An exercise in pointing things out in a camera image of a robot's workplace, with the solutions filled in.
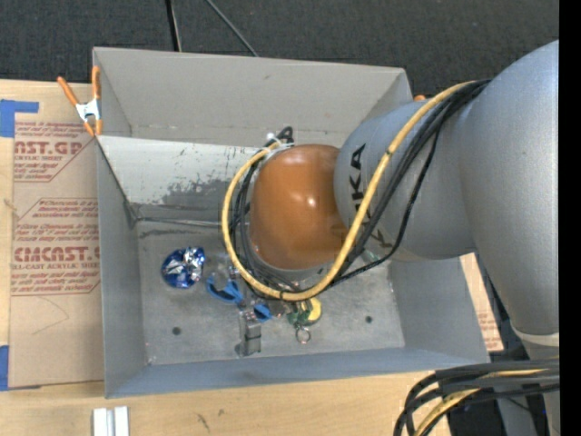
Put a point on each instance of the grey metal bin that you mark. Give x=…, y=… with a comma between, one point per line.
x=181, y=334

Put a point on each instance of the brown cardboard board red print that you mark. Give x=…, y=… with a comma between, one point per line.
x=54, y=243

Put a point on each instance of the blue long plastic thing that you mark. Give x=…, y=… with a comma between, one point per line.
x=224, y=291

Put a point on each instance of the blue and silver foil ball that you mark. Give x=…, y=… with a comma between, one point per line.
x=182, y=267

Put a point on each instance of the yellow round disc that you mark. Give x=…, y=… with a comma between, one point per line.
x=314, y=309

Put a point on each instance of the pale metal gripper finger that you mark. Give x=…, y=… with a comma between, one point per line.
x=252, y=336

